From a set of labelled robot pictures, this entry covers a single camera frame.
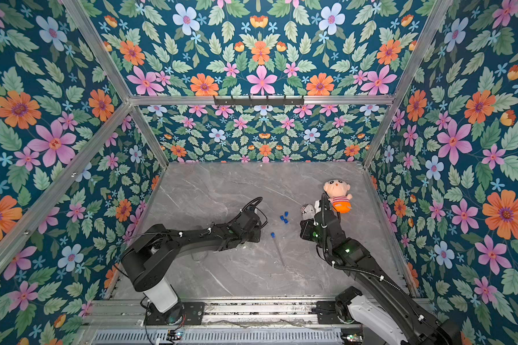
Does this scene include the clear test tube blue stopper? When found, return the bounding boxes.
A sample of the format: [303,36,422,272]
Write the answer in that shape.
[271,232,286,267]

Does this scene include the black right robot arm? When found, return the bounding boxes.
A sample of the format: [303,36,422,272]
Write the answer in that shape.
[300,195,461,344]

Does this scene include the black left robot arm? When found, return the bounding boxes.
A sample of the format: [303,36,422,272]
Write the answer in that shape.
[121,197,268,325]

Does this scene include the plush doll orange pants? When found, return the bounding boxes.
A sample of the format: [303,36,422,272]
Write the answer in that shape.
[323,179,353,214]

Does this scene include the white ventilation grille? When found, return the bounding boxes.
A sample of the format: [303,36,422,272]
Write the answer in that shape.
[92,329,344,344]

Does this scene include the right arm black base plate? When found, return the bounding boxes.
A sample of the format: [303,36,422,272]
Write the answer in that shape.
[312,301,355,324]

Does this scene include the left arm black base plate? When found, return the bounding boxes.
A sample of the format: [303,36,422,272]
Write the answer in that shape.
[144,302,205,326]

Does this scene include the metal hook rail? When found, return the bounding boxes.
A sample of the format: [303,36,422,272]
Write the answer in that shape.
[213,96,305,106]

